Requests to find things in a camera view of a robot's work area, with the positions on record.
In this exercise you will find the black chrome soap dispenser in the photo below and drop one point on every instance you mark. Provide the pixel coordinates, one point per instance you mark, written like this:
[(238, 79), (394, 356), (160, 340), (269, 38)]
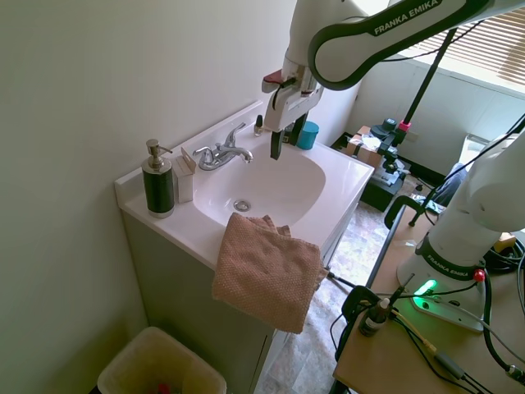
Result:
[(158, 184)]

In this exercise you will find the red black wrist camera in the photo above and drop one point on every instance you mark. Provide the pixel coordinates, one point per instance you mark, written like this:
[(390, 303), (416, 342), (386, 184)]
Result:
[(272, 80)]

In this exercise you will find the black camera stand pole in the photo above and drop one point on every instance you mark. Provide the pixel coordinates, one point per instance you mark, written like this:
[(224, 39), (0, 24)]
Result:
[(426, 78)]

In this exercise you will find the small nail polish bottle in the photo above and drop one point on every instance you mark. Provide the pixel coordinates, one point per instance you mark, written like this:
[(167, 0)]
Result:
[(258, 128)]

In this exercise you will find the chrome sink drain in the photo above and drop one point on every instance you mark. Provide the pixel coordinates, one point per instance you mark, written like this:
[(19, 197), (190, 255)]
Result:
[(242, 204)]

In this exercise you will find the tan waffle towel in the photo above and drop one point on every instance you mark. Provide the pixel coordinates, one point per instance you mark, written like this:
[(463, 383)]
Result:
[(266, 275)]

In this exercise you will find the dark dropper bottle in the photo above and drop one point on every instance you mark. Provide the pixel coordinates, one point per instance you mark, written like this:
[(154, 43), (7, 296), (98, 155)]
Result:
[(373, 322)]

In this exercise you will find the black equipment case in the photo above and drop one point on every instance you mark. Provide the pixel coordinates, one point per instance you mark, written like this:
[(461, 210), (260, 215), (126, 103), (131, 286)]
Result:
[(383, 186)]

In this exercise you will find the teal round jar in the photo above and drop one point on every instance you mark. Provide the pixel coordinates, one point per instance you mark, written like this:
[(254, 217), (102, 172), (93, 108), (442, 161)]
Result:
[(308, 135)]

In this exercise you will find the brown cardboard box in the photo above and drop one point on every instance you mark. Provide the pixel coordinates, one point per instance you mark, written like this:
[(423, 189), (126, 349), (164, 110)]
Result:
[(365, 149)]

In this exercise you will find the black table clamp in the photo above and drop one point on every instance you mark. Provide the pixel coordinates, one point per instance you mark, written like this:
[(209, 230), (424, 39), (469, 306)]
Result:
[(357, 299), (400, 203)]

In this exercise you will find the beige plastic trash bin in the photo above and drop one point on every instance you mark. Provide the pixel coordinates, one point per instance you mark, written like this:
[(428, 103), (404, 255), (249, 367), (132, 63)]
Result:
[(156, 365)]

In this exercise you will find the window blinds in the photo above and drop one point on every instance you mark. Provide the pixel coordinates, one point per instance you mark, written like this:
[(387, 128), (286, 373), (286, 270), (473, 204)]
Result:
[(484, 45)]

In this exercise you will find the small white carton box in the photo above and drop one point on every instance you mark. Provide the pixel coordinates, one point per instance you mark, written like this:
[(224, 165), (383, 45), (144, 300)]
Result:
[(184, 180)]

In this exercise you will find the blue fabric heap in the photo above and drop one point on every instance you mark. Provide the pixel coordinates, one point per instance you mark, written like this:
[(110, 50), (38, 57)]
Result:
[(453, 184)]

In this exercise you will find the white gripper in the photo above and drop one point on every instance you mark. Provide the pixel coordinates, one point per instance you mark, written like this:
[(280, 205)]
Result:
[(287, 108)]

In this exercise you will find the grey vanity cabinet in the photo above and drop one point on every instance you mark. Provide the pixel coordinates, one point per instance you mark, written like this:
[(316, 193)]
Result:
[(184, 295)]

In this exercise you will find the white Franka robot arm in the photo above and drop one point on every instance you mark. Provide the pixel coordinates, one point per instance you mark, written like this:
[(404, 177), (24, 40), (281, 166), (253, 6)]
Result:
[(352, 37)]

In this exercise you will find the red emergency stop button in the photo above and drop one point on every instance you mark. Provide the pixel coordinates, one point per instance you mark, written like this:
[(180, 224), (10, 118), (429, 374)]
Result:
[(478, 276)]

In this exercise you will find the chrome sink faucet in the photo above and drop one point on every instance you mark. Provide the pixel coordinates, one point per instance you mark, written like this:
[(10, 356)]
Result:
[(221, 154)]

